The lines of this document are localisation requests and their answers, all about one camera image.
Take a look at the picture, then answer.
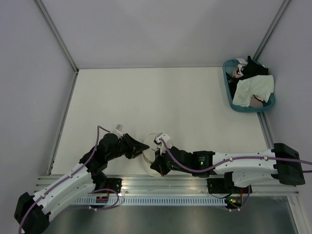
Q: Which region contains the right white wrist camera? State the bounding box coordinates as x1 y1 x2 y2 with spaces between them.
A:
154 133 172 149

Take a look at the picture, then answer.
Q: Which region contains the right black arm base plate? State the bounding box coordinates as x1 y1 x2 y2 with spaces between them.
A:
207 178 231 195

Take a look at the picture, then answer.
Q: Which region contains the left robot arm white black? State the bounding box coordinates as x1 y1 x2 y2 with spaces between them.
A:
14 133 149 234

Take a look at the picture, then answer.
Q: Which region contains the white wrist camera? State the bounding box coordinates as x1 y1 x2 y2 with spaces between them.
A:
154 133 172 149
112 124 123 138

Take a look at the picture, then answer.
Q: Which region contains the left aluminium frame post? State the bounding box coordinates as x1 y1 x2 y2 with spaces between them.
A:
33 0 79 75

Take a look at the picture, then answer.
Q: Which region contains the beige garment in basket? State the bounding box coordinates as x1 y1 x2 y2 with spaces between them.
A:
249 95 265 108

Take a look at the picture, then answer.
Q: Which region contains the white slotted cable duct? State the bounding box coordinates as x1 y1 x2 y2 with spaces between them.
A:
73 195 226 206

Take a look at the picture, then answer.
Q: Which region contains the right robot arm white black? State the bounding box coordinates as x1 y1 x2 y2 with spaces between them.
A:
150 143 305 193

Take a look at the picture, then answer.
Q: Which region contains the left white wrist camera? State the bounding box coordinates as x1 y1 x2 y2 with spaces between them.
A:
112 124 123 138

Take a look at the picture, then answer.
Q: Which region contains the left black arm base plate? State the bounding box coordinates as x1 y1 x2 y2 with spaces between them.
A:
95 178 122 193

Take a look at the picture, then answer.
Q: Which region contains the blue plastic basket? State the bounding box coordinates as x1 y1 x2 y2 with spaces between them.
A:
222 56 275 113

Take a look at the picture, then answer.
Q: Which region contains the black garment in basket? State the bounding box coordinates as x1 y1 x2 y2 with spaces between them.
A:
226 56 269 98

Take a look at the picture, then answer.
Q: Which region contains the right aluminium frame post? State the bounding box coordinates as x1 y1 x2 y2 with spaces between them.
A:
253 0 292 61

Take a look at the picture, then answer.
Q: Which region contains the round white mesh laundry bag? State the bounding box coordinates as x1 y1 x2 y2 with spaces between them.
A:
142 134 166 177

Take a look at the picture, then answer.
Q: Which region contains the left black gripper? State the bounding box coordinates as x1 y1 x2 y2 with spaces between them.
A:
106 133 149 161

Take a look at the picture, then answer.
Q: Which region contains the front aluminium rail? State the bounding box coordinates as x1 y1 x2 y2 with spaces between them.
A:
34 174 300 195

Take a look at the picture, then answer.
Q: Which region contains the aluminium frame post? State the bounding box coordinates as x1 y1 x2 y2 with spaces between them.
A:
253 0 292 61
33 0 79 75

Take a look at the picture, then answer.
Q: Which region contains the pale green cloth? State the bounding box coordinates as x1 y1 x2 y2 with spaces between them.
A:
233 75 274 107

